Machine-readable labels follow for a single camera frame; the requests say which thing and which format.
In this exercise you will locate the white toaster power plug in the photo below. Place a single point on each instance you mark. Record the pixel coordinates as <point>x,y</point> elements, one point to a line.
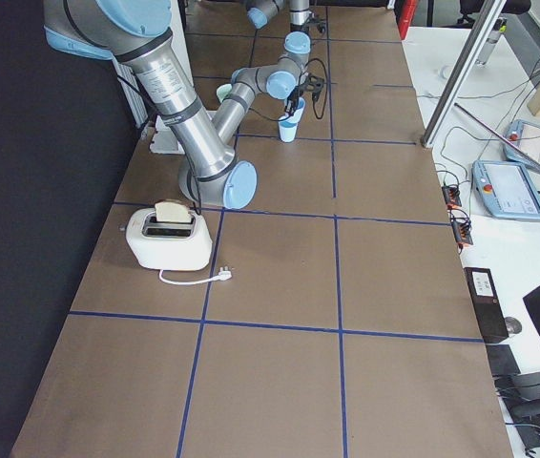
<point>224,273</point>

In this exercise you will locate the aluminium frame post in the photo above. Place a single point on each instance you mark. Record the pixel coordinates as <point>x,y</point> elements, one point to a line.
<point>475,41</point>

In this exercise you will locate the blue cup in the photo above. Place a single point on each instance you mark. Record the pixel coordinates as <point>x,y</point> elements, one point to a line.
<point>287,130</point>
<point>295,118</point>

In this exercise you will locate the far teach pendant tablet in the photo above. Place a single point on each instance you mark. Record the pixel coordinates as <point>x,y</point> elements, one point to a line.
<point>526,136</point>

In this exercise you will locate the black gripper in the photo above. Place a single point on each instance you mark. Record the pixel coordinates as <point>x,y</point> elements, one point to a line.
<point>293,100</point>

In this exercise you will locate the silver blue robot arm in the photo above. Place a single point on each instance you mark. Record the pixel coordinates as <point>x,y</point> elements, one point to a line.
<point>302,18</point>
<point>138,34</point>

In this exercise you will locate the orange black connector block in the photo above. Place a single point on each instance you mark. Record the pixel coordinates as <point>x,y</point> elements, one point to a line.
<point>451,195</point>

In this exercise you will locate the teach pendant tablet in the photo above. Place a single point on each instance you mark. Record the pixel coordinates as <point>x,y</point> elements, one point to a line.
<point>506,190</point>
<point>526,136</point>

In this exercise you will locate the green bowl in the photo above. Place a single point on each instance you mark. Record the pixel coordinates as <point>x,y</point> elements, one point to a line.
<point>222,91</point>

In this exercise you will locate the near teach pendant tablet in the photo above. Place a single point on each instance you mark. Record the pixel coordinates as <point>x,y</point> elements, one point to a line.
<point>506,190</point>

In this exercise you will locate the black power adapter box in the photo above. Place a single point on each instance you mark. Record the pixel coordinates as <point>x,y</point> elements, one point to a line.
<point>486,305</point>

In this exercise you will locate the bread slice in toaster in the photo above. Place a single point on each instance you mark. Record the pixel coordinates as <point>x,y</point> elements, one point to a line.
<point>172,211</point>

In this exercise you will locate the black computer mouse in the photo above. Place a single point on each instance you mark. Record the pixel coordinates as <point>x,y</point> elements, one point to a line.
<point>513,326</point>

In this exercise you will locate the cream white toaster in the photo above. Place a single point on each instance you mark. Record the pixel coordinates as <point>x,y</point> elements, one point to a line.
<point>174,246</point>

